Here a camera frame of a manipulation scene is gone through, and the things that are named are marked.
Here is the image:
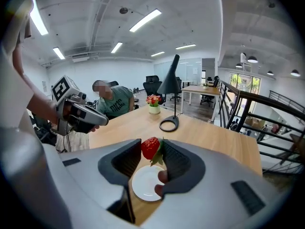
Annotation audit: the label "window with green view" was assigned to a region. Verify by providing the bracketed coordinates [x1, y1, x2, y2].
[230, 72, 261, 95]

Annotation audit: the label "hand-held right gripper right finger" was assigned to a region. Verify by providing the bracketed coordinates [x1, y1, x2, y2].
[142, 139, 288, 229]

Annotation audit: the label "wooden desk with white legs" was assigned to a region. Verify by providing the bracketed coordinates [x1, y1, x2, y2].
[180, 84, 221, 123]

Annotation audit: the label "potted flowers in white pot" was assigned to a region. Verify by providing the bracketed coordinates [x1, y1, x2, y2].
[145, 94, 162, 115]

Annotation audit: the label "person's right hand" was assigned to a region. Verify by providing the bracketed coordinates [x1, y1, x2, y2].
[154, 169, 169, 198]

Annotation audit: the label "black metal railing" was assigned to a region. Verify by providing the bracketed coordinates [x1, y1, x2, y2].
[218, 79, 305, 174]

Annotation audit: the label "white round plate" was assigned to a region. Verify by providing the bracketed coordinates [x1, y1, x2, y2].
[132, 165, 167, 202]

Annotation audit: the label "black desk lamp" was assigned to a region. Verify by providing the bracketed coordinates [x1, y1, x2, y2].
[156, 54, 182, 132]

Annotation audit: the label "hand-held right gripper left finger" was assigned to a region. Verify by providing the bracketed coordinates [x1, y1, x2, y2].
[42, 138, 143, 229]

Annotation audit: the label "person's left forearm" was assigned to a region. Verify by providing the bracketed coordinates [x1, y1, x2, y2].
[13, 65, 59, 126]

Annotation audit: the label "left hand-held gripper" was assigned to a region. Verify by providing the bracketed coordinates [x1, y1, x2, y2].
[51, 75, 110, 136]

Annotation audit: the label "white air conditioner unit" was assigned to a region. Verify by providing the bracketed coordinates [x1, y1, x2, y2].
[71, 55, 90, 63]

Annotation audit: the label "red strawberry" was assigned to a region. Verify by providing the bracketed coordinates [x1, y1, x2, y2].
[141, 136, 165, 167]

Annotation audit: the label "thin black cable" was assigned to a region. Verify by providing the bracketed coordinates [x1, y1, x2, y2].
[61, 132, 72, 152]

